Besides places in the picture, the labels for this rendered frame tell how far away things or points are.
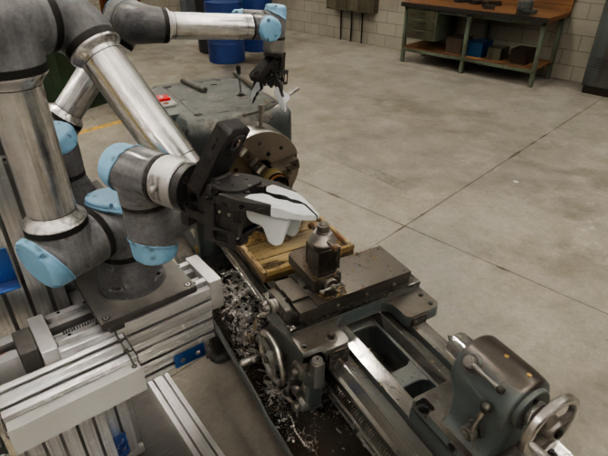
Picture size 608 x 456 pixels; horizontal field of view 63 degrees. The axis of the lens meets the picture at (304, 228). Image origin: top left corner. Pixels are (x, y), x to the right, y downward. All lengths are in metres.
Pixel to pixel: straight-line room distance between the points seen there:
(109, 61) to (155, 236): 0.32
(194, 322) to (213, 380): 1.25
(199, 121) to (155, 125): 1.05
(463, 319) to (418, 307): 1.42
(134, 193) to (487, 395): 0.75
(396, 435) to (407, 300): 0.45
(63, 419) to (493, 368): 0.86
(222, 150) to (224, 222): 0.09
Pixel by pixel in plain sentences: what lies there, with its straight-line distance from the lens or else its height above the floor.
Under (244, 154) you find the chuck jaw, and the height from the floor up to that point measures 1.18.
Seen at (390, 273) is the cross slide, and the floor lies 0.97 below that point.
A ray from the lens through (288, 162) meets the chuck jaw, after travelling 1.89.
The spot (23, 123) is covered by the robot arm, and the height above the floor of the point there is 1.60.
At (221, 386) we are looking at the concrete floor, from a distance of 2.51.
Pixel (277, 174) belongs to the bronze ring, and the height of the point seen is 1.12.
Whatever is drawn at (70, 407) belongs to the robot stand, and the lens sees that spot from 1.15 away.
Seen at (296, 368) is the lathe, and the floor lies 0.81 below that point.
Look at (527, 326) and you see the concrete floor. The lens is 3.03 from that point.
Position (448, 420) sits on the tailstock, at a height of 0.94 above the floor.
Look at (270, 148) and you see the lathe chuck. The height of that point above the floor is 1.17.
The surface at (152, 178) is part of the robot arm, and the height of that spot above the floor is 1.58.
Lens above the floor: 1.88
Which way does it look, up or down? 32 degrees down
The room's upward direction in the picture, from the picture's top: straight up
